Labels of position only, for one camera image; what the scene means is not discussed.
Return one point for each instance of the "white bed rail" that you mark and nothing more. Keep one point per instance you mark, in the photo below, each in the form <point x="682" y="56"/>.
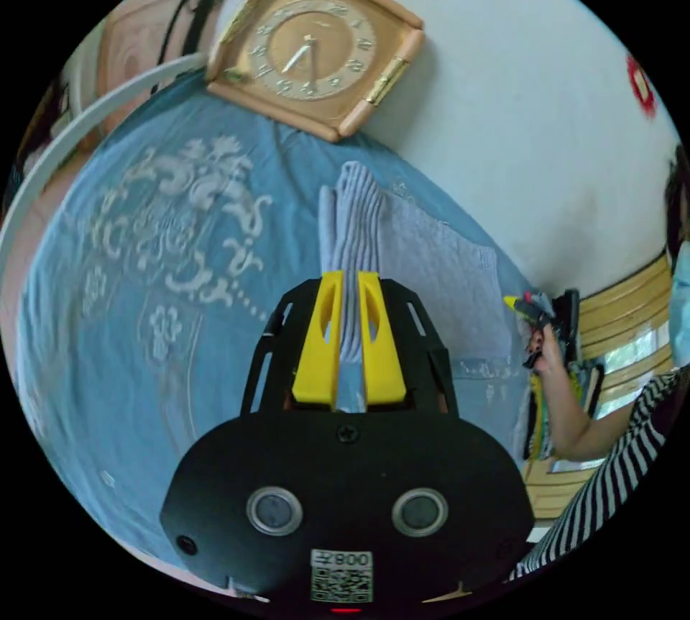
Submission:
<point x="81" y="134"/>

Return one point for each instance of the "person's body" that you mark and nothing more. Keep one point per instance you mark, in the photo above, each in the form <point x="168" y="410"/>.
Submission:
<point x="636" y="415"/>

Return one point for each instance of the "bed with blue printed sheet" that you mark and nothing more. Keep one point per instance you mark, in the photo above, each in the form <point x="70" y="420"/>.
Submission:
<point x="162" y="307"/>

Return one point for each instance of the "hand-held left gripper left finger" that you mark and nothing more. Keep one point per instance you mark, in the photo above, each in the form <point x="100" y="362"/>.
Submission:
<point x="318" y="350"/>

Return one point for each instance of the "gray sweater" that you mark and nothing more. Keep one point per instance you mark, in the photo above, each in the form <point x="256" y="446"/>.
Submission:
<point x="431" y="275"/>

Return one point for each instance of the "person's right forearm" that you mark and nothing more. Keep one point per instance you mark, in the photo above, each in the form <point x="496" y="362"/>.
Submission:
<point x="579" y="420"/>

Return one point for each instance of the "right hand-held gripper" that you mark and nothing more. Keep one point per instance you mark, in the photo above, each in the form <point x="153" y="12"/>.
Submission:
<point x="539" y="313"/>

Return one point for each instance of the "tan wall clock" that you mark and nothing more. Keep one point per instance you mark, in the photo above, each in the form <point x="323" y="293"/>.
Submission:
<point x="315" y="56"/>

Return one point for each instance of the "person's right hand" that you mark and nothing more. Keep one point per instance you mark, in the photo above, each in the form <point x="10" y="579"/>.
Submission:
<point x="545" y="351"/>

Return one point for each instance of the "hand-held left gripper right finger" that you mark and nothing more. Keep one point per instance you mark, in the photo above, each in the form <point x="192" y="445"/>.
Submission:
<point x="381" y="355"/>

